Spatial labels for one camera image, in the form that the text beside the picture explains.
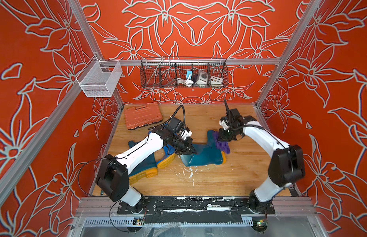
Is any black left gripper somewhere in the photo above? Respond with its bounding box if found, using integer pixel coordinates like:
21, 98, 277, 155
171, 135, 198, 155

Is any blue rubber boot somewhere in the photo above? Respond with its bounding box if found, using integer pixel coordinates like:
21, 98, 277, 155
156, 145, 176, 169

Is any purple cloth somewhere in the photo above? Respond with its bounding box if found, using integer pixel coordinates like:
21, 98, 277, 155
213, 131, 230, 154

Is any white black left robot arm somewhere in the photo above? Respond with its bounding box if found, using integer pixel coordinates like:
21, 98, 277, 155
95, 117, 197, 212

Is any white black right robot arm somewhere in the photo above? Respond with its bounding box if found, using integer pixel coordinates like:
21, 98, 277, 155
218, 108, 305, 206

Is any dark teal rubber boot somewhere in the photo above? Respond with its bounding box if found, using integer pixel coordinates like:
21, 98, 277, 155
129, 153, 158, 185

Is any orange plastic tool case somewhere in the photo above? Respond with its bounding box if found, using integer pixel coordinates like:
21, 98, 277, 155
124, 102, 163, 130

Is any white dotted box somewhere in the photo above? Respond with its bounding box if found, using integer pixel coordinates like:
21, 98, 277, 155
210, 76, 224, 87

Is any white grey round device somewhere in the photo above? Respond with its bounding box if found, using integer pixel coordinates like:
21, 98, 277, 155
194, 71, 208, 86

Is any blue white small box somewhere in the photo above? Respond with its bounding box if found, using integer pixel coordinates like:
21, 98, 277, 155
186, 70, 193, 81

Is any black wire wall basket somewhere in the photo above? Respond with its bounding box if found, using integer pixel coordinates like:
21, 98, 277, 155
140, 56, 229, 89

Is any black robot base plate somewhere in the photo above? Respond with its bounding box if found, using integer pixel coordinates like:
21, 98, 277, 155
117, 197, 276, 215

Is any white wire mesh basket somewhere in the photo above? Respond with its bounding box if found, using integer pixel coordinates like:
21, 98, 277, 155
77, 61, 123, 98

